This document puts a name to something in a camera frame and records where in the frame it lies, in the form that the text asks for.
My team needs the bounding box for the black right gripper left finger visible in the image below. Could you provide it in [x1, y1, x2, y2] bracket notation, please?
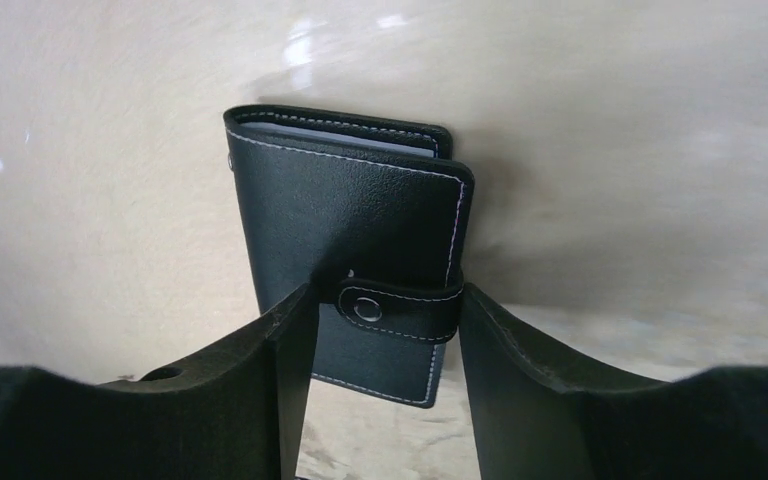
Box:
[0, 285, 319, 479]

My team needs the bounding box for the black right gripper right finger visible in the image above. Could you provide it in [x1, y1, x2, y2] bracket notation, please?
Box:
[460, 284, 768, 479]

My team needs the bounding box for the black leather card holder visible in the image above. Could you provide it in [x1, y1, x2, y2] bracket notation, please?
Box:
[223, 104, 475, 408]

